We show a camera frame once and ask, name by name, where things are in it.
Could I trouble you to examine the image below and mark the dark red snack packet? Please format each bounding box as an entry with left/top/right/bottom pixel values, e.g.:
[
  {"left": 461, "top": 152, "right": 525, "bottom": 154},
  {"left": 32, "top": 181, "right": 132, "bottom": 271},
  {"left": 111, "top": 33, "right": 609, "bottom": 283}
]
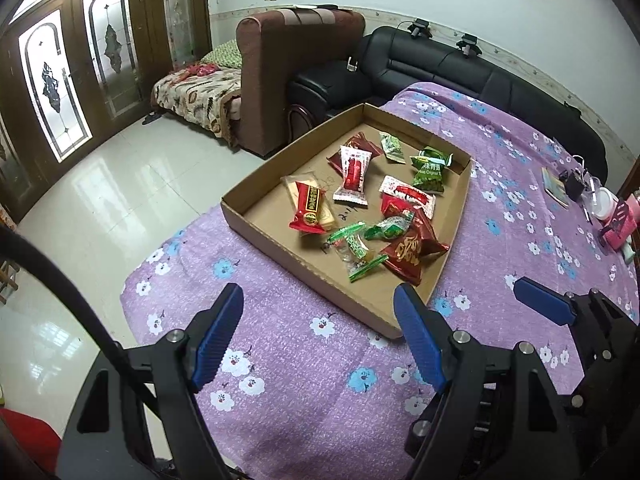
[
  {"left": 378, "top": 210, "right": 451, "bottom": 283},
  {"left": 327, "top": 131, "right": 385, "bottom": 171}
]

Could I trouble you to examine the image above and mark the large green pea snack packet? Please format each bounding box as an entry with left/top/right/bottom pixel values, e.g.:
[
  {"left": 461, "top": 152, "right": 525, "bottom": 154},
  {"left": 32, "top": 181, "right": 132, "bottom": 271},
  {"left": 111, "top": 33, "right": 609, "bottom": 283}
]
[{"left": 411, "top": 156, "right": 447, "bottom": 195}]

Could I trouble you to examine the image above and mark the green striped candy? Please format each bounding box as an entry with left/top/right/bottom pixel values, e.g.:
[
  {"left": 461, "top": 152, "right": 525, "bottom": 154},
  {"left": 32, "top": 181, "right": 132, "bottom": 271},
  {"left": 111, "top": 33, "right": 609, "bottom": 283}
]
[{"left": 327, "top": 221, "right": 366, "bottom": 256}]

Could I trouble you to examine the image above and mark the small green pea snack packet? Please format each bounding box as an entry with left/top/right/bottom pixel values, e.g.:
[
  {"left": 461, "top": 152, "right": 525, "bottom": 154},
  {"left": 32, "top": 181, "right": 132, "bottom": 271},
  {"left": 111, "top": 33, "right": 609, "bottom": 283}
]
[{"left": 417, "top": 146, "right": 453, "bottom": 168}]

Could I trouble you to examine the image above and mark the leaf patterned blanket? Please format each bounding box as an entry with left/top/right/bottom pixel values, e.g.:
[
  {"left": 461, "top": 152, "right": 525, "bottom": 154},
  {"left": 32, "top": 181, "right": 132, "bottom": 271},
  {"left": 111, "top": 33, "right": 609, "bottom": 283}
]
[{"left": 150, "top": 67, "right": 246, "bottom": 148}]

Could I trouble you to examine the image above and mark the red packet with yellow label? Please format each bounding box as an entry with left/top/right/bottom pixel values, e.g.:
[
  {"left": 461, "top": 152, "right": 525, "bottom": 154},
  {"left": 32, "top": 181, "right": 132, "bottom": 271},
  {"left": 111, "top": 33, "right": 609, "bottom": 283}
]
[{"left": 287, "top": 180, "right": 331, "bottom": 235}]

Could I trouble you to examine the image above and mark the clear green candy wrapper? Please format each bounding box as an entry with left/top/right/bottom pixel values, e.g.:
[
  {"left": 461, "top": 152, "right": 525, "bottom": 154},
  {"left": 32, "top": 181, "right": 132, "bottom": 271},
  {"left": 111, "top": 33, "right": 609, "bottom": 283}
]
[{"left": 345, "top": 247, "right": 390, "bottom": 283}]

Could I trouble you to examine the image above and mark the wooden glass-panel door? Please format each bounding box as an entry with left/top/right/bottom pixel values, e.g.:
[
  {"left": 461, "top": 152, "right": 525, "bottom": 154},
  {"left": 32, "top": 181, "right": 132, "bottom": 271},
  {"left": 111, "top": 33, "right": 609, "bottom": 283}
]
[{"left": 0, "top": 0, "right": 211, "bottom": 221}]

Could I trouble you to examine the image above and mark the black cable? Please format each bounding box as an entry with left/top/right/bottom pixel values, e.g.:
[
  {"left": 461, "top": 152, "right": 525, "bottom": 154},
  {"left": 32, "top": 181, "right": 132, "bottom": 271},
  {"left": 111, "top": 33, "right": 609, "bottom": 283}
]
[{"left": 0, "top": 225, "right": 166, "bottom": 421}]

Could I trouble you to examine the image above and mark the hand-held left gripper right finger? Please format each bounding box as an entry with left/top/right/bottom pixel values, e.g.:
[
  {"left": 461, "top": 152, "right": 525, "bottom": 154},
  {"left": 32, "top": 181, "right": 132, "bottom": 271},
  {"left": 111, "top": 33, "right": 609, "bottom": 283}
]
[{"left": 392, "top": 282, "right": 593, "bottom": 480}]

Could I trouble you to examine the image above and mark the white round container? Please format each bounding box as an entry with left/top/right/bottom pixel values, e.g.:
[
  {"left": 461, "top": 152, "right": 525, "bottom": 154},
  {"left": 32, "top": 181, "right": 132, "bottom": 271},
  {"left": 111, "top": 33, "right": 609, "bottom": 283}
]
[{"left": 590, "top": 186, "right": 621, "bottom": 221}]

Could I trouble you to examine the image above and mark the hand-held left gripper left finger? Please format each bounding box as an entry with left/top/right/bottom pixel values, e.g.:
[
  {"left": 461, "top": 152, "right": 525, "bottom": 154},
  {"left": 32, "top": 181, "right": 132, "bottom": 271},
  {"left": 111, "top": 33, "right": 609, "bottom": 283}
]
[{"left": 59, "top": 282, "right": 246, "bottom": 480}]

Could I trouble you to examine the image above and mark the red stool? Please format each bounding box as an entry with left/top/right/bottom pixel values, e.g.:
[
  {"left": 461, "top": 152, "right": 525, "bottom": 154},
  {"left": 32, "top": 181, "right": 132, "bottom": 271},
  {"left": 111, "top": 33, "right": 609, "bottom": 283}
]
[{"left": 0, "top": 407, "right": 61, "bottom": 480}]

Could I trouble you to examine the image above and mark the white red snack packet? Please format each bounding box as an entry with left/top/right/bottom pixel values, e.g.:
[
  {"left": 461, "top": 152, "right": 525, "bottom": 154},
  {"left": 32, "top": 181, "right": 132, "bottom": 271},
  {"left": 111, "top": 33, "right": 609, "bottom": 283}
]
[
  {"left": 378, "top": 175, "right": 437, "bottom": 208},
  {"left": 332, "top": 145, "right": 373, "bottom": 207}
]

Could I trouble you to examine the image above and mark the thin notebook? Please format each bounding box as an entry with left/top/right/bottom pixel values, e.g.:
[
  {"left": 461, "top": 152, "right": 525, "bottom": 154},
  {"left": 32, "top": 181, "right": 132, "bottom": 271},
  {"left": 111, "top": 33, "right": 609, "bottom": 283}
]
[{"left": 541, "top": 166, "right": 571, "bottom": 209}]

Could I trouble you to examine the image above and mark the wooden stool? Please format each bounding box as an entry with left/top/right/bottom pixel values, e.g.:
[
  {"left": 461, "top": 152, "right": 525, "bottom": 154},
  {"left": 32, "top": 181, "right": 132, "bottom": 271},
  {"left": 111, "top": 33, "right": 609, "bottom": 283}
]
[{"left": 0, "top": 255, "right": 21, "bottom": 306}]

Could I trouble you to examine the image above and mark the red cloth bundle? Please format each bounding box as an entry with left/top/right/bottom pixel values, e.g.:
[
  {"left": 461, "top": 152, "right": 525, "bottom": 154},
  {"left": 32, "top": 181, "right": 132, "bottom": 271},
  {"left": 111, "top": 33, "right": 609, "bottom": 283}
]
[{"left": 172, "top": 62, "right": 218, "bottom": 81}]

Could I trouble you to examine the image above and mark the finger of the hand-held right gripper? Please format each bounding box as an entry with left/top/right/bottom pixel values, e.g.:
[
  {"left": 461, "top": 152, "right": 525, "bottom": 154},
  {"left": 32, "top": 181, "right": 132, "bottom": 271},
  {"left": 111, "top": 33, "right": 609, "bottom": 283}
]
[{"left": 513, "top": 276, "right": 640, "bottom": 366}]

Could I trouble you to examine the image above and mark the cardboard box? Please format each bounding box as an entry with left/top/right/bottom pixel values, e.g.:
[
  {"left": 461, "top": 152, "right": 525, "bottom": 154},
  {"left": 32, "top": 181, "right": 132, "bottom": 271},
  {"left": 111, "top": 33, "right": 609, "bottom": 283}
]
[{"left": 221, "top": 102, "right": 473, "bottom": 339}]

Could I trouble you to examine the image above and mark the brown armchair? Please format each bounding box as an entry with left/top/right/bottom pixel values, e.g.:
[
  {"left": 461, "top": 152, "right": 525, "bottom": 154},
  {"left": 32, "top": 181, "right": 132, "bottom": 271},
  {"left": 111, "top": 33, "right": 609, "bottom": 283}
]
[{"left": 235, "top": 7, "right": 367, "bottom": 156}]

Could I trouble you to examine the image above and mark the small green white snack packet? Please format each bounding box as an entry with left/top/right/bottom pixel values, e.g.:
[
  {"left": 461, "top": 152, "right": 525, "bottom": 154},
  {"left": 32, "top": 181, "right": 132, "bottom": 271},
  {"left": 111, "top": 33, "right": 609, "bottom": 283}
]
[{"left": 378, "top": 131, "right": 407, "bottom": 165}]

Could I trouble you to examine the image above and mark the black leather sofa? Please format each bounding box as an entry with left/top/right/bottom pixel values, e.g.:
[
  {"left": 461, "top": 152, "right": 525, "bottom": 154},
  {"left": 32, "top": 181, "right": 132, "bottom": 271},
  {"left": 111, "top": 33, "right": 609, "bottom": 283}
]
[{"left": 290, "top": 25, "right": 608, "bottom": 186}]

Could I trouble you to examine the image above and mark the green patterned cushion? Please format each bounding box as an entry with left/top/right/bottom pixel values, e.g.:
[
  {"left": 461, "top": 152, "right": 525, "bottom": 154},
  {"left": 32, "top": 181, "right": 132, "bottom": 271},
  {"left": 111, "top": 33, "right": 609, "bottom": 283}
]
[{"left": 202, "top": 39, "right": 243, "bottom": 68}]

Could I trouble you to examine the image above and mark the cream biscuit packet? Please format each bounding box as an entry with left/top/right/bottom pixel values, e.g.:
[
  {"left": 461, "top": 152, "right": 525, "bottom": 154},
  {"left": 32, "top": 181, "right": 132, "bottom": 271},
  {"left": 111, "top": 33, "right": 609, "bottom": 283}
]
[{"left": 280, "top": 175, "right": 338, "bottom": 231}]

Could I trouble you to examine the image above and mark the black cup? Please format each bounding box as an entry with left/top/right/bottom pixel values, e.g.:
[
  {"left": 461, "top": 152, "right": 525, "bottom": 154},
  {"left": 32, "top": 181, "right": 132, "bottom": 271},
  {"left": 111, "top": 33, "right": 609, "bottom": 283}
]
[{"left": 559, "top": 169, "right": 586, "bottom": 201}]

